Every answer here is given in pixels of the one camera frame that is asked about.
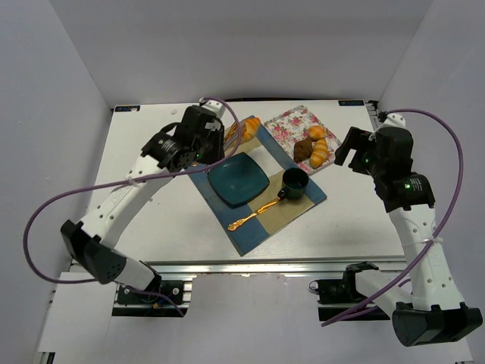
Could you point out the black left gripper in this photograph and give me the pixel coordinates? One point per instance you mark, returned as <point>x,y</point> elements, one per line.
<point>211,142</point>

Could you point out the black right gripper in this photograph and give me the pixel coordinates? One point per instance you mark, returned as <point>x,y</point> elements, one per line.
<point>349,145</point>

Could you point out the large orange striped croissant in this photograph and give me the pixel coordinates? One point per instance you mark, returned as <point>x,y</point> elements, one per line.
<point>250,128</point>

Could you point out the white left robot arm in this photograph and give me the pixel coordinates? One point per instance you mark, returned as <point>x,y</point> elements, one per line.
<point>91,242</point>

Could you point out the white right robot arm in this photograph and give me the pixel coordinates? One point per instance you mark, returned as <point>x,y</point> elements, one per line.
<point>434,312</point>

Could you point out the teal square plate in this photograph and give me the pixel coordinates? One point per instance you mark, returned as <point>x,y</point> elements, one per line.
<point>238,181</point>

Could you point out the small orange striped croissant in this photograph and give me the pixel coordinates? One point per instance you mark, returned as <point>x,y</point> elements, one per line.
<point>319,154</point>

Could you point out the round orange bun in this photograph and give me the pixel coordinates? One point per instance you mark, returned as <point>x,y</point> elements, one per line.
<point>316,132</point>

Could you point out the blue label sticker right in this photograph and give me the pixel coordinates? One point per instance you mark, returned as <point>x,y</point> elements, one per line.
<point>351,103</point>

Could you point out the blue label sticker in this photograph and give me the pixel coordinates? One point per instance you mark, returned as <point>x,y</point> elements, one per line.
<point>127,108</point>
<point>351,103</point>

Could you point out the chocolate croissant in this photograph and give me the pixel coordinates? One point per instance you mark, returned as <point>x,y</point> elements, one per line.
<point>302,150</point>

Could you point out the dark green mug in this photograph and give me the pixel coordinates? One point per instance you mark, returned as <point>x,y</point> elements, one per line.
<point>294,183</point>

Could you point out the floral rectangular tray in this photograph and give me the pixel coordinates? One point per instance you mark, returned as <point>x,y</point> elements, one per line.
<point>292,126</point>

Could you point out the gold spoon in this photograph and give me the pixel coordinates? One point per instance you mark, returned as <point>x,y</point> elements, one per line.
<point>235,225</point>

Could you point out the blue beige patchwork placemat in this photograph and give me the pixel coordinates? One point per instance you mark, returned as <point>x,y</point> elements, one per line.
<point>273,160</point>

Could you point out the blue label sticker left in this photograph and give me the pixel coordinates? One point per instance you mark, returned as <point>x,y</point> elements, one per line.
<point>127,108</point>

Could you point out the aluminium table frame rail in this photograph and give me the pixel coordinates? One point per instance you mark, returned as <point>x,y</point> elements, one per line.
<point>315,268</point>

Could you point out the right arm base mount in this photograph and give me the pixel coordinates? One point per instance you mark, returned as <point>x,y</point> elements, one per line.
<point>332,292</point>

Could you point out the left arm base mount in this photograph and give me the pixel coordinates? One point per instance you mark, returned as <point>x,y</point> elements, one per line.
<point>177,288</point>

